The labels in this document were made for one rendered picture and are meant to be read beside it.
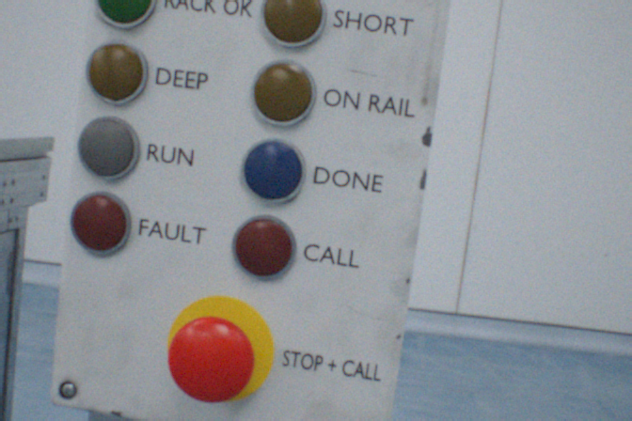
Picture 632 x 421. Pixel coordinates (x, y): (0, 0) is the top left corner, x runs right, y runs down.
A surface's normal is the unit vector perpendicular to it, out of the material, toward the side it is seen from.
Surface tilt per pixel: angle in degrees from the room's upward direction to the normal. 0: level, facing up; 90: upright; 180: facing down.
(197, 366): 91
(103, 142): 87
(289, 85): 87
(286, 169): 89
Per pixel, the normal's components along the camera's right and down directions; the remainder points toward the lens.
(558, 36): 0.03, 0.12
